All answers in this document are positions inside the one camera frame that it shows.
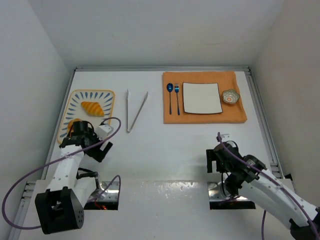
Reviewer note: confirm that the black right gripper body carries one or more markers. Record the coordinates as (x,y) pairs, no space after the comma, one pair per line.
(211,160)

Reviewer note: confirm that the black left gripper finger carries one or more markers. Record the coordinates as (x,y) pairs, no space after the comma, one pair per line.
(106,149)
(99,155)

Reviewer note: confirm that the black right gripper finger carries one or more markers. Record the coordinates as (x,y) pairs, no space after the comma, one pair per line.
(209,166)
(218,166)

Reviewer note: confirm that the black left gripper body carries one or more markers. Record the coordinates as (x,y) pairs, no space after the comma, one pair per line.
(99,152)

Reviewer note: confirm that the curled striped croissant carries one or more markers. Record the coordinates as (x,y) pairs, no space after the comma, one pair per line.
(71,123)

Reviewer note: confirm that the long striped croissant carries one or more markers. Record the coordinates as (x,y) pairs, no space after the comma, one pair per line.
(92,108)

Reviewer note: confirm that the metal serving tongs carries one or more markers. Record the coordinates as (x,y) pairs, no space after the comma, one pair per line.
(133,110)

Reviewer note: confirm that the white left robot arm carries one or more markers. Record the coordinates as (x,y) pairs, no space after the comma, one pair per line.
(61,207)

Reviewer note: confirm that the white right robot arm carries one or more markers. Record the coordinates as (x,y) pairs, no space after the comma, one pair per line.
(296,214)

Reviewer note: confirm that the blue patterned serving tray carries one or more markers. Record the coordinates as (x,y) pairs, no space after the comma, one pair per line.
(73,108)

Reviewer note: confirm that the orange cloth placemat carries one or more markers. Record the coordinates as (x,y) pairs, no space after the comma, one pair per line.
(231,113)

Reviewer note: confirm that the small flower-shaped sauce dish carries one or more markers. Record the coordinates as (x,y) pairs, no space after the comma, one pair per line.
(230,96)

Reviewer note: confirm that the white square plate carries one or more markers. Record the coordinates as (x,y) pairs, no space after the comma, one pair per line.
(201,98)

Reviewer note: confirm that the blue metal fork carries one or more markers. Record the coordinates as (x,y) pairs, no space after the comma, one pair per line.
(177,89)

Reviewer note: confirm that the blue metal spoon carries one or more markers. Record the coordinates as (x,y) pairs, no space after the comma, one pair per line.
(169,88)

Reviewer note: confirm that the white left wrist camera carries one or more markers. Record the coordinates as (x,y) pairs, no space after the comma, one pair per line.
(103,131)

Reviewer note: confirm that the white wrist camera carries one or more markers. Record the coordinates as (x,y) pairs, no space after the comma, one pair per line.
(103,131)
(223,138)

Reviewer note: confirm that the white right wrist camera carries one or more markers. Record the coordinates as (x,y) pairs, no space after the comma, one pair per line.
(223,138)

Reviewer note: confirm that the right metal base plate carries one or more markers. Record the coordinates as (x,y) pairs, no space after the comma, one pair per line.
(215,193)

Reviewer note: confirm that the metal base plate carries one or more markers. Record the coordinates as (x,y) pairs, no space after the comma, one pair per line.
(104,200)
(215,193)

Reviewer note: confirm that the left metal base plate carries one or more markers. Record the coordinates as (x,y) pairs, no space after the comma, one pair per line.
(104,200)

